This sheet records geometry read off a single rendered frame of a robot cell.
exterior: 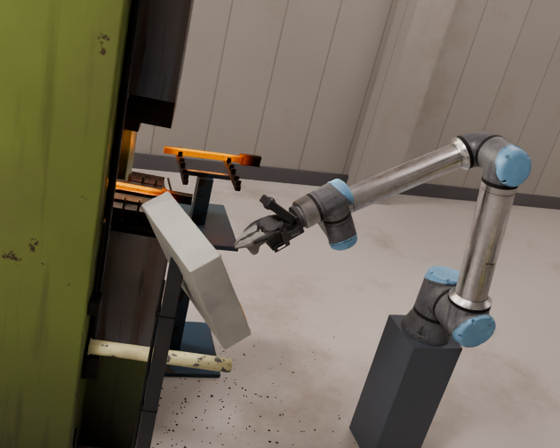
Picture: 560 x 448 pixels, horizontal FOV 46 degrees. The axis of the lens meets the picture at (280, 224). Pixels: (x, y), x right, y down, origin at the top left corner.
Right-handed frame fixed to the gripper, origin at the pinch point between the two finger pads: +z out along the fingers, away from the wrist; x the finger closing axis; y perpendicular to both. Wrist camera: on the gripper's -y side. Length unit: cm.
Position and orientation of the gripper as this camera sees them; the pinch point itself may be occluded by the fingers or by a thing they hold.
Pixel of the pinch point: (237, 243)
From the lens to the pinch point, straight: 186.4
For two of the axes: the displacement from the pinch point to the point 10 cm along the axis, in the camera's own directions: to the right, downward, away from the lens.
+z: -8.5, 4.7, -2.5
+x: -4.8, -4.7, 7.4
